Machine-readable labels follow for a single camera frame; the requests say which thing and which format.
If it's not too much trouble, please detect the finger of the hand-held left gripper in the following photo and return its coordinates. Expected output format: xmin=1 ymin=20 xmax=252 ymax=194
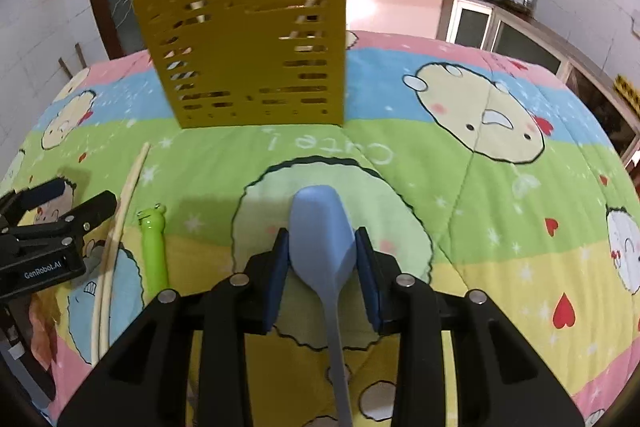
xmin=0 ymin=178 xmax=76 ymax=228
xmin=10 ymin=190 xmax=118 ymax=253

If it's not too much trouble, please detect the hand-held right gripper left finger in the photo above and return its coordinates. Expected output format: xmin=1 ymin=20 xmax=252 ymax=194
xmin=57 ymin=227 xmax=291 ymax=427

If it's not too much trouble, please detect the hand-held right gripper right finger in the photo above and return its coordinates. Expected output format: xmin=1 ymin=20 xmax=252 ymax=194
xmin=354 ymin=227 xmax=586 ymax=427

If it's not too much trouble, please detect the wooden chopstick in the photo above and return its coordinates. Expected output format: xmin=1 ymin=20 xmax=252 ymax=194
xmin=99 ymin=227 xmax=124 ymax=358
xmin=91 ymin=143 xmax=152 ymax=367

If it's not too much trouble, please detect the light blue spoon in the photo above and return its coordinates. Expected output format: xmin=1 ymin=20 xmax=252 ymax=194
xmin=290 ymin=185 xmax=357 ymax=427

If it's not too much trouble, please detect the green frog handle utensil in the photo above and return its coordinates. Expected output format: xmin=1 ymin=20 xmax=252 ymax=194
xmin=137 ymin=204 xmax=170 ymax=301

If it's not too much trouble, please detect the yellow perforated utensil holder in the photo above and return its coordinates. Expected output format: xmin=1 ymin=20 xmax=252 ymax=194
xmin=132 ymin=0 xmax=349 ymax=130

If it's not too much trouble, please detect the colourful cartoon printed blanket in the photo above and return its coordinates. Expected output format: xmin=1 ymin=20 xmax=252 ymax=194
xmin=0 ymin=29 xmax=640 ymax=427

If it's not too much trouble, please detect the kitchen counter cabinet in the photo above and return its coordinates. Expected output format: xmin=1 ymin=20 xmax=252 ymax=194
xmin=345 ymin=0 xmax=640 ymax=158

